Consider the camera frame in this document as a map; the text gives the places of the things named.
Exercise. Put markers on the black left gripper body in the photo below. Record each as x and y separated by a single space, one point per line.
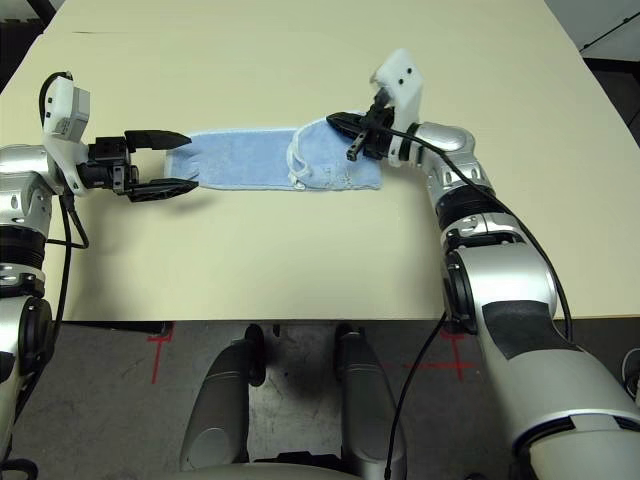
107 167

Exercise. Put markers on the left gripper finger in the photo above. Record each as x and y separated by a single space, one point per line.
155 140
165 188

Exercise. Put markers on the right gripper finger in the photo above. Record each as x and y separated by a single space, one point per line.
357 130
350 120

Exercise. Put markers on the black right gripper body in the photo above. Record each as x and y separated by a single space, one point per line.
382 140

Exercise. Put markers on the light blue terry towel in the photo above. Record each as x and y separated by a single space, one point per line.
240 160

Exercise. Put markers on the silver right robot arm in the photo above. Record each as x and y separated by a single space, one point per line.
500 280

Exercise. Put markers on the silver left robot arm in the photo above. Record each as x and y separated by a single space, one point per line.
20 200

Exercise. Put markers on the black table foot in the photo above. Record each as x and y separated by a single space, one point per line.
160 329

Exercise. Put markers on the black foam puzzle mat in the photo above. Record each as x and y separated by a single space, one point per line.
15 50

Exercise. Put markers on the red floor tape mark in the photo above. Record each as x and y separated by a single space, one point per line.
457 362
157 357

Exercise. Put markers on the black floor mat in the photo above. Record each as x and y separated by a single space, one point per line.
620 90

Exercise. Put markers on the grey robot right leg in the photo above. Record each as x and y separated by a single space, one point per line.
370 400

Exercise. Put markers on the pale grey robot waist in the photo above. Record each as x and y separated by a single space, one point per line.
260 472

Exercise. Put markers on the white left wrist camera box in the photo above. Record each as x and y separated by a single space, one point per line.
62 107

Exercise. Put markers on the black metal frame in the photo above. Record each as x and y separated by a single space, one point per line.
50 10

